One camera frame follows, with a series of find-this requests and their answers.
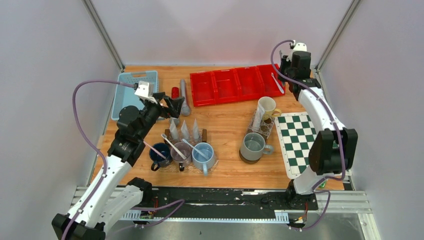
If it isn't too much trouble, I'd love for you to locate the cream yellow mug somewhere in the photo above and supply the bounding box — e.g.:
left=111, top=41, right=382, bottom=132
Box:
left=258, top=96, right=282, bottom=121

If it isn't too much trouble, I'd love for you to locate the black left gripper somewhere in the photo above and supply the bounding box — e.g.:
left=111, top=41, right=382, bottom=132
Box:
left=136, top=92, right=184, bottom=140

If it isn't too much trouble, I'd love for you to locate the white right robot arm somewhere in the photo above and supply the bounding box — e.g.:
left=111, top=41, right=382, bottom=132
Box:
left=277, top=50, right=358, bottom=209

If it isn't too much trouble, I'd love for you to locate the silver microphone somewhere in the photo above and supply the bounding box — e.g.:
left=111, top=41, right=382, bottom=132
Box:
left=179, top=79, right=191, bottom=117

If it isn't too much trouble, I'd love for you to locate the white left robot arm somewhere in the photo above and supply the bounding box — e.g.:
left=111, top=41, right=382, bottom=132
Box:
left=51, top=92, right=185, bottom=240

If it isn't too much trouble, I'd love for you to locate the light blue plastic basket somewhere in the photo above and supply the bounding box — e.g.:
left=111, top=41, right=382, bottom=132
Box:
left=110, top=70, right=159, bottom=121

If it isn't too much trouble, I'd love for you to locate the clear textured plastic sheet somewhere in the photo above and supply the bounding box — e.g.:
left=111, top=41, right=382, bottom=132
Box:
left=245, top=110, right=275, bottom=142

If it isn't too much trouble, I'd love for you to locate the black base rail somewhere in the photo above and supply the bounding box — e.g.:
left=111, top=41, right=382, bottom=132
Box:
left=137, top=187, right=318, bottom=219

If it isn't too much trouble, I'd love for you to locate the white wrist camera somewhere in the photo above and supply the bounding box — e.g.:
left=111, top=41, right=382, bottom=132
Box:
left=134, top=81, right=157, bottom=104
left=287, top=42, right=308, bottom=61

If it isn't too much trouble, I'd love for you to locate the left aluminium frame post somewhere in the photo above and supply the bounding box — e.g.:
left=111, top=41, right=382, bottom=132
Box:
left=82, top=0, right=125, bottom=73

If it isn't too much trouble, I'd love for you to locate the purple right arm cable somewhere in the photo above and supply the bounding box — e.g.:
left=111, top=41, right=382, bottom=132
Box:
left=270, top=39, right=347, bottom=232

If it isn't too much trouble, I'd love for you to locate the dark blue mug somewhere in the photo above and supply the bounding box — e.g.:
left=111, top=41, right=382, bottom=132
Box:
left=149, top=143, right=173, bottom=172

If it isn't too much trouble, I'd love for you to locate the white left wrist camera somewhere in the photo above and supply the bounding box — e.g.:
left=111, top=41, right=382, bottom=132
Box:
left=134, top=81, right=157, bottom=104

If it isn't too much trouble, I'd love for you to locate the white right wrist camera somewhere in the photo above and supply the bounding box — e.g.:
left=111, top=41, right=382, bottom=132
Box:
left=287, top=42, right=308, bottom=61

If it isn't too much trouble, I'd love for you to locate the light blue toothbrush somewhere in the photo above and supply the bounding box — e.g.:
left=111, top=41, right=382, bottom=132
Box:
left=182, top=138, right=209, bottom=160
left=270, top=72, right=285, bottom=95

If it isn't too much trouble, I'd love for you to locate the purple grey mug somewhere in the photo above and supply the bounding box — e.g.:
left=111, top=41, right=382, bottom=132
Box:
left=170, top=141, right=192, bottom=172

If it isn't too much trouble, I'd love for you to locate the green white chessboard mat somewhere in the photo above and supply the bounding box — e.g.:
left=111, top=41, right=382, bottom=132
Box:
left=274, top=111, right=317, bottom=179

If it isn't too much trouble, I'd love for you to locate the grey green mug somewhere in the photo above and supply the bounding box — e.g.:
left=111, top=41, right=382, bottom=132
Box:
left=239, top=132, right=274, bottom=164

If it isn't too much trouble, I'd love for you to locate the red bin with clear sheet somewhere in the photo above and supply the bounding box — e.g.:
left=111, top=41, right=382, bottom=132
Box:
left=212, top=68, right=240, bottom=105

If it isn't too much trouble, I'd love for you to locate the grey toothpaste tube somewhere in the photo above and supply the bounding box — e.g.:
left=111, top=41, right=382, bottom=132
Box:
left=180, top=120, right=190, bottom=141

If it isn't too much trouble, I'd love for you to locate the white toothbrush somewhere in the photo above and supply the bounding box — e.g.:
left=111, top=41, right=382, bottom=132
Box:
left=161, top=133, right=187, bottom=159

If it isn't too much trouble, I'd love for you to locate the aluminium corner frame post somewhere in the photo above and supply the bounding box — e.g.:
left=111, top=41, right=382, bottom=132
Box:
left=315, top=0, right=362, bottom=72

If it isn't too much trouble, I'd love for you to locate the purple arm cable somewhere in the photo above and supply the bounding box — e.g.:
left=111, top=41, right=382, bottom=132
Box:
left=61, top=80, right=186, bottom=240
left=270, top=39, right=347, bottom=232

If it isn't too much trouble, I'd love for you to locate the red glitter microphone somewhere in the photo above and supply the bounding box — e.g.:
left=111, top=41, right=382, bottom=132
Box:
left=171, top=86, right=180, bottom=99

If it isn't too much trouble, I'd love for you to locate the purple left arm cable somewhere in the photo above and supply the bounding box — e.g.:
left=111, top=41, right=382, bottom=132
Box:
left=61, top=80, right=186, bottom=240

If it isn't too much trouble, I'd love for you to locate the brown oval wooden tray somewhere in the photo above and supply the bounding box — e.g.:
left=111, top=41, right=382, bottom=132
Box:
left=239, top=110, right=275, bottom=164

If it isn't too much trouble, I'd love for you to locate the light blue mug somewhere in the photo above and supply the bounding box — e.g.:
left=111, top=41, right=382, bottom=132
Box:
left=192, top=142, right=218, bottom=177

